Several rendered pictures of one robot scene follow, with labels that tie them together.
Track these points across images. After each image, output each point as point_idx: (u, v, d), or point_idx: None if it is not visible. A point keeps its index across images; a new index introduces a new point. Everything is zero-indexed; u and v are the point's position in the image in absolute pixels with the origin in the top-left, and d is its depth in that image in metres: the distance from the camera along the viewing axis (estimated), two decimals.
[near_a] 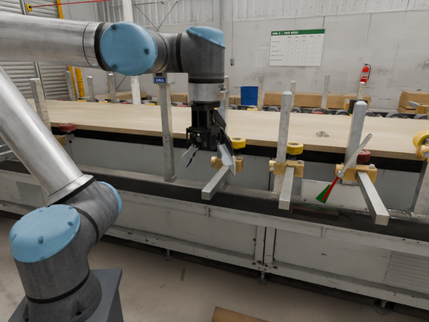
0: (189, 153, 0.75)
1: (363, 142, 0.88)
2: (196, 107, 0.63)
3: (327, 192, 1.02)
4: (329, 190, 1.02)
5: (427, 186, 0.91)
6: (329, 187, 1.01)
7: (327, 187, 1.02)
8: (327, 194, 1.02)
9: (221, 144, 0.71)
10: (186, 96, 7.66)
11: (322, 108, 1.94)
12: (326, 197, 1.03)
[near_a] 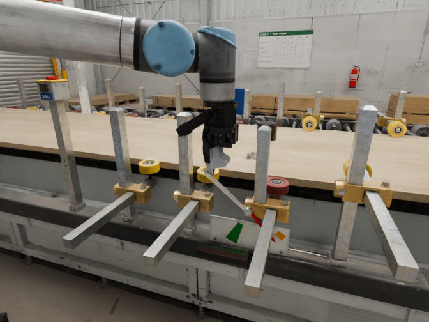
0: (213, 161, 0.73)
1: (212, 181, 0.77)
2: (235, 105, 0.67)
3: None
4: None
5: (346, 230, 0.75)
6: (260, 227, 0.82)
7: (237, 225, 0.85)
8: None
9: None
10: (172, 99, 7.50)
11: (278, 119, 1.78)
12: (272, 236, 0.82)
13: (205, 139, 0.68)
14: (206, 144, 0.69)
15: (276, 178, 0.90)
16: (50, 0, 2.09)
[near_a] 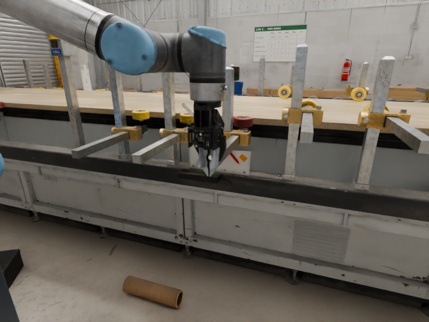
0: (203, 160, 0.74)
1: (188, 111, 0.98)
2: (199, 107, 0.63)
3: (232, 156, 1.04)
4: (230, 153, 1.03)
5: (292, 147, 0.96)
6: None
7: (210, 152, 1.07)
8: (233, 157, 1.04)
9: None
10: None
11: (259, 91, 1.99)
12: (237, 159, 1.04)
13: None
14: None
15: (243, 116, 1.13)
16: None
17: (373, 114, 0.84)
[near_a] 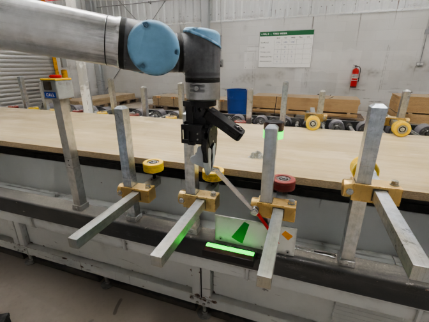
0: None
1: (221, 178, 0.76)
2: None
3: None
4: None
5: (353, 229, 0.74)
6: (265, 227, 0.82)
7: (243, 225, 0.85)
8: None
9: None
10: (173, 99, 7.49)
11: (281, 118, 1.77)
12: None
13: None
14: None
15: (282, 175, 0.91)
16: None
17: None
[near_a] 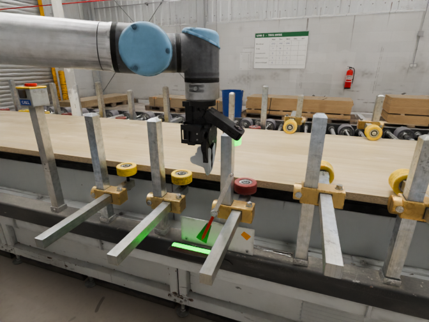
0: None
1: (226, 181, 0.75)
2: None
3: (205, 231, 0.90)
4: (207, 229, 0.89)
5: (305, 230, 0.79)
6: (207, 225, 0.89)
7: (206, 225, 0.90)
8: (205, 233, 0.90)
9: None
10: (169, 99, 7.54)
11: (262, 121, 1.82)
12: (205, 236, 0.91)
13: None
14: None
15: (245, 178, 0.96)
16: (41, 5, 2.14)
17: (410, 203, 0.67)
